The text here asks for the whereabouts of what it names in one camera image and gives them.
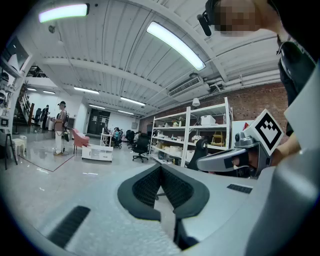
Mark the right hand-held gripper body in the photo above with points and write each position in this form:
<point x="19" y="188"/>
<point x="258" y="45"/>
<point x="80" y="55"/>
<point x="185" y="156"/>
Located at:
<point x="267" y="130"/>

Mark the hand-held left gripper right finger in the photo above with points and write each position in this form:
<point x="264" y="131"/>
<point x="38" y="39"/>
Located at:
<point x="220" y="200"/>

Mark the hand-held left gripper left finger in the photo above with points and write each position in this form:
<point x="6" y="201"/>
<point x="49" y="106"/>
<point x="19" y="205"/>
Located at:
<point x="100" y="212"/>

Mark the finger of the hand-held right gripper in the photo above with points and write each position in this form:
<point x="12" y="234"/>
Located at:
<point x="212" y="161"/>

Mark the person's right forearm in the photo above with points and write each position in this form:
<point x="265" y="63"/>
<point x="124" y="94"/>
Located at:
<point x="287" y="150"/>

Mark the person's right hand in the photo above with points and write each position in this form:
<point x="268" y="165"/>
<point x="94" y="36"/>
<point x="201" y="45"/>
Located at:
<point x="253" y="160"/>

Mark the black office chair with headrest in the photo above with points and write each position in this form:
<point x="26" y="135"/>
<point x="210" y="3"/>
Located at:
<point x="200" y="152"/>

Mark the white storage box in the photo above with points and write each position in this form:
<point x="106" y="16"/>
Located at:
<point x="208" y="120"/>

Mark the white metal shelf rack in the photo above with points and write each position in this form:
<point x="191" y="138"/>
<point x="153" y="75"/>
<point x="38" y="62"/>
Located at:
<point x="187" y="125"/>

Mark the white low cabinet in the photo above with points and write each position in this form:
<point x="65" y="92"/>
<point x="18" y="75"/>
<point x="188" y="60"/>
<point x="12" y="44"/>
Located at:
<point x="97" y="153"/>

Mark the white pendant lamp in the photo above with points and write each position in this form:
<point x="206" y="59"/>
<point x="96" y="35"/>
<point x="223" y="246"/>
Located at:
<point x="196" y="102"/>

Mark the person's black jacket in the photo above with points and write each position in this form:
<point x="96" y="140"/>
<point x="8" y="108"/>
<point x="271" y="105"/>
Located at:
<point x="295" y="70"/>

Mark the pink armchair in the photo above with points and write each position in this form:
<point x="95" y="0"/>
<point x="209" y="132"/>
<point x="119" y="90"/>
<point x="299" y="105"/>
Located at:
<point x="80" y="140"/>

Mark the ceiling air conditioner unit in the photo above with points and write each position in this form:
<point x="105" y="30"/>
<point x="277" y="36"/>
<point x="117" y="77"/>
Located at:
<point x="187" y="87"/>

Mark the black double door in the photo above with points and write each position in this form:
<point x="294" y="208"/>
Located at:
<point x="97" y="122"/>

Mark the ceiling light panel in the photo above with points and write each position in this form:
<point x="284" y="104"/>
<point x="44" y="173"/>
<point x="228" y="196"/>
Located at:
<point x="86" y="90"/>
<point x="132" y="101"/>
<point x="63" y="12"/>
<point x="175" y="43"/>

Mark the cream stool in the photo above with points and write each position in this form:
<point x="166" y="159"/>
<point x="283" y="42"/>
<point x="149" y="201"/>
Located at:
<point x="19" y="143"/>

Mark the black metal stand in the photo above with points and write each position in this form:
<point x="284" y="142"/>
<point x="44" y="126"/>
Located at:
<point x="8" y="150"/>

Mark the staircase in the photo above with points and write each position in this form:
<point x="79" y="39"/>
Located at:
<point x="23" y="110"/>

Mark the cluttered white shelf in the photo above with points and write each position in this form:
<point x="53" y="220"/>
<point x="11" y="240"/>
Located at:
<point x="5" y="100"/>

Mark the head-worn black camera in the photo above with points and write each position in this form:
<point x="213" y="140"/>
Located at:
<point x="206" y="22"/>

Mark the wall screen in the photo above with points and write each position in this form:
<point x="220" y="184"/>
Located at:
<point x="17" y="53"/>

